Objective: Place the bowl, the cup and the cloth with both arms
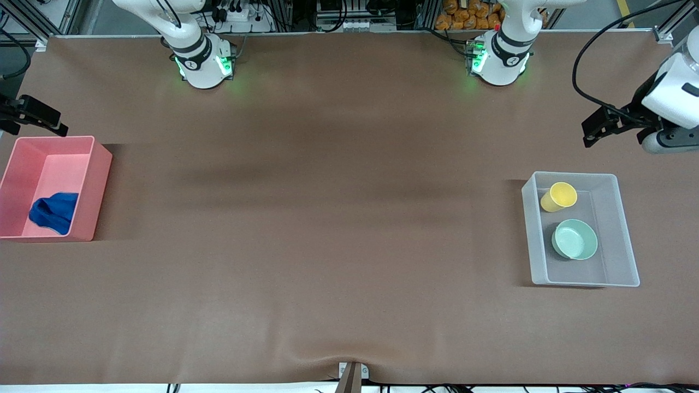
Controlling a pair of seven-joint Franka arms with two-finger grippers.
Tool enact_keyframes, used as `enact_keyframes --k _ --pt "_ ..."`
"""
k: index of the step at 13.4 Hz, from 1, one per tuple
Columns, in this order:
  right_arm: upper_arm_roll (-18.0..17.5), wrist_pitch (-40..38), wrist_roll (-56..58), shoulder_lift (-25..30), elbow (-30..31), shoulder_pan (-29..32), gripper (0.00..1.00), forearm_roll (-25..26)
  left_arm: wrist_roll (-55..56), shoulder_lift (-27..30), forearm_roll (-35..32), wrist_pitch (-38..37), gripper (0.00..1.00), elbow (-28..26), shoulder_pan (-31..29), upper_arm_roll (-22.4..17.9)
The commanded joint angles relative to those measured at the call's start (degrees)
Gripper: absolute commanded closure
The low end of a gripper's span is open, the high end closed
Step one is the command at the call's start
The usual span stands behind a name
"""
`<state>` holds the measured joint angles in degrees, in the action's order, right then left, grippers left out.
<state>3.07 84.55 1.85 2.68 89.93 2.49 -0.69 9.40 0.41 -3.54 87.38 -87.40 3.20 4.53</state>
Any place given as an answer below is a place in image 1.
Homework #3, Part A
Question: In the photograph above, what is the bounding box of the pink plastic bin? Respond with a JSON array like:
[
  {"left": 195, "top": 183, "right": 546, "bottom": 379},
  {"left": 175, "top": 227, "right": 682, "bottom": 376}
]
[{"left": 0, "top": 136, "right": 113, "bottom": 242}]

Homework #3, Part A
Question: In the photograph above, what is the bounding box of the mint green bowl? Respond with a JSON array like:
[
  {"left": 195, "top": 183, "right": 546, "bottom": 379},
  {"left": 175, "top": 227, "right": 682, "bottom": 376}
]
[{"left": 551, "top": 219, "right": 599, "bottom": 261}]

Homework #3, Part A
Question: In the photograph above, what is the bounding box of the aluminium frame post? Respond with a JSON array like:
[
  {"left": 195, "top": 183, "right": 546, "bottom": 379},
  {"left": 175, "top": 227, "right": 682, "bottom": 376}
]
[
  {"left": 653, "top": 0, "right": 699, "bottom": 44},
  {"left": 0, "top": 0, "right": 82, "bottom": 52}
]

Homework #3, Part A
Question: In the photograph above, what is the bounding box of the large table cover mat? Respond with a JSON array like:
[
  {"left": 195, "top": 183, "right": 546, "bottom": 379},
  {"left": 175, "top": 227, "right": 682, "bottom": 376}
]
[{"left": 0, "top": 30, "right": 699, "bottom": 386}]

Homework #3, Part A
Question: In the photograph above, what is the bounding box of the metal table edge clamp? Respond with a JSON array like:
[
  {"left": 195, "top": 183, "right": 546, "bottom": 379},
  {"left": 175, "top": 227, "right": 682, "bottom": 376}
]
[{"left": 335, "top": 361, "right": 370, "bottom": 393}]

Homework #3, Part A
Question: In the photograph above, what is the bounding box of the yellow plastic cup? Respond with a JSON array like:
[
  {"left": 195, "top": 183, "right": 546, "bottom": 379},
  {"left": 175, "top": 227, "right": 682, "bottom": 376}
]
[{"left": 540, "top": 182, "right": 578, "bottom": 213}]

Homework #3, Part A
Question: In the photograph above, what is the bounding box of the white power strip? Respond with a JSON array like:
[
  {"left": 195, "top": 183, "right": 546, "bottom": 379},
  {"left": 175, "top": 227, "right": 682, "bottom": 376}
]
[{"left": 210, "top": 0, "right": 274, "bottom": 33}]

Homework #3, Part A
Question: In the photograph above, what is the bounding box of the orange snack pile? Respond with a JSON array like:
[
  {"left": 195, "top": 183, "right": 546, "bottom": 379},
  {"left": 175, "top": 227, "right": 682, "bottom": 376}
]
[{"left": 435, "top": 0, "right": 506, "bottom": 31}]

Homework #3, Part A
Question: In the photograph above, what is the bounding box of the clear plastic bin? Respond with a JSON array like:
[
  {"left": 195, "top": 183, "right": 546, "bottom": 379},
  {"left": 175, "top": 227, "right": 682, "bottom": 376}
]
[{"left": 522, "top": 171, "right": 641, "bottom": 288}]

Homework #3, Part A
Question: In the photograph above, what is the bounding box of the blue microfibre cloth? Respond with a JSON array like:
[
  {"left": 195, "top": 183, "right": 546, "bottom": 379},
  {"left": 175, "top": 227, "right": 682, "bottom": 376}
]
[{"left": 28, "top": 192, "right": 79, "bottom": 236}]

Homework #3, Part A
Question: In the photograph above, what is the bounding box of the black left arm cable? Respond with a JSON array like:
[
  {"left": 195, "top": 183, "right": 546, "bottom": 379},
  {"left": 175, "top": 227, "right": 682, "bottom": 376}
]
[{"left": 572, "top": 0, "right": 671, "bottom": 118}]

